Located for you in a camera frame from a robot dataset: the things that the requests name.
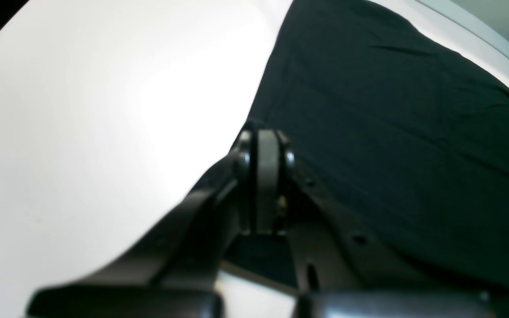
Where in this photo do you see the black T-shirt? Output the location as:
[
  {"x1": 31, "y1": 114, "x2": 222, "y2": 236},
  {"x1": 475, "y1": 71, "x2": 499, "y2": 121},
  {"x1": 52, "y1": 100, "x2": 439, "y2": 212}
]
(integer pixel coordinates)
[{"x1": 243, "y1": 0, "x2": 509, "y2": 289}]

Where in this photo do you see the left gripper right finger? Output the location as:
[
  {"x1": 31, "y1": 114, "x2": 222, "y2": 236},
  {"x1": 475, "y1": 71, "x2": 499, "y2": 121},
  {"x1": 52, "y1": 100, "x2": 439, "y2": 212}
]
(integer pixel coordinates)
[{"x1": 277, "y1": 131, "x2": 509, "y2": 318}]

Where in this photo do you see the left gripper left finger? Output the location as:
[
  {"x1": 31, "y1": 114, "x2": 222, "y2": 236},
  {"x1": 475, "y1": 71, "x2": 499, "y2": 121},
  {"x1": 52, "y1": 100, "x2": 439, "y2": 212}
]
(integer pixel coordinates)
[{"x1": 26, "y1": 131, "x2": 254, "y2": 318}]

